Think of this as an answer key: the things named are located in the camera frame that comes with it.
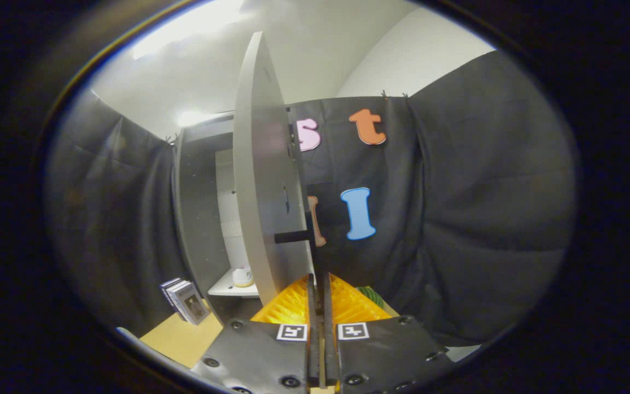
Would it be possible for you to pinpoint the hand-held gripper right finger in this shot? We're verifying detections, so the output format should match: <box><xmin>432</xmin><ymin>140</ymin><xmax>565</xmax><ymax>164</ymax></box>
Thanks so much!
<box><xmin>323</xmin><ymin>273</ymin><xmax>455</xmax><ymax>392</ymax></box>

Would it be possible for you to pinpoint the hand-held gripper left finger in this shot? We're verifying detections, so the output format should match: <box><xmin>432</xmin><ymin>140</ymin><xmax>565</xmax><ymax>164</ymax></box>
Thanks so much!
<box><xmin>192</xmin><ymin>274</ymin><xmax>321</xmax><ymax>394</ymax></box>

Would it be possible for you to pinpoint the black door handle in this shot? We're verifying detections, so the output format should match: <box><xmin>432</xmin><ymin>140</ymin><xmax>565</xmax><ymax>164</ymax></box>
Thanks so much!
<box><xmin>275</xmin><ymin>211</ymin><xmax>316</xmax><ymax>245</ymax></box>

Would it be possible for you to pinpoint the white sneaker shoe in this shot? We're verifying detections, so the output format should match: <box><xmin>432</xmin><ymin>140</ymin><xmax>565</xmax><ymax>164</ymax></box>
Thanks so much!
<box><xmin>232</xmin><ymin>265</ymin><xmax>254</xmax><ymax>288</ymax></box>

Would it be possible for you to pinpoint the white shoe cabinet door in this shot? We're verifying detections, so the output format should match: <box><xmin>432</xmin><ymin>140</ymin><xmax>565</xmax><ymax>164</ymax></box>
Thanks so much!
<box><xmin>233</xmin><ymin>31</ymin><xmax>316</xmax><ymax>307</ymax></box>

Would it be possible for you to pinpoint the grey shoe cabinet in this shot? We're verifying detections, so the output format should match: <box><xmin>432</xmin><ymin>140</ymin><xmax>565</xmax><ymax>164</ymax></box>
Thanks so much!
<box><xmin>172</xmin><ymin>112</ymin><xmax>272</xmax><ymax>323</ymax></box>

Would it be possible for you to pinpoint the green striped object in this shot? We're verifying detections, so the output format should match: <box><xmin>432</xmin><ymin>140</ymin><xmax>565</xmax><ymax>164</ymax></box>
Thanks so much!
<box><xmin>356</xmin><ymin>286</ymin><xmax>386</xmax><ymax>310</ymax></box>

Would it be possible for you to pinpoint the black backdrop cloth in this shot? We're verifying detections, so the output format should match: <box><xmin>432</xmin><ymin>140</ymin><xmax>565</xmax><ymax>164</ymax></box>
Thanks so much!
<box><xmin>47</xmin><ymin>49</ymin><xmax>575</xmax><ymax>348</ymax></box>

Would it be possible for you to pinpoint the small ceiling light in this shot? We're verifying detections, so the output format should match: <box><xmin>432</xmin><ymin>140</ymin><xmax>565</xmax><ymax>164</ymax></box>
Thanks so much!
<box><xmin>177</xmin><ymin>109</ymin><xmax>212</xmax><ymax>128</ymax></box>

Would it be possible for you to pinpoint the long ceiling light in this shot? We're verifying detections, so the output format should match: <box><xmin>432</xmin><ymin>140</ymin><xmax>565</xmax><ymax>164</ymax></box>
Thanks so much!
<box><xmin>132</xmin><ymin>0</ymin><xmax>244</xmax><ymax>60</ymax></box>

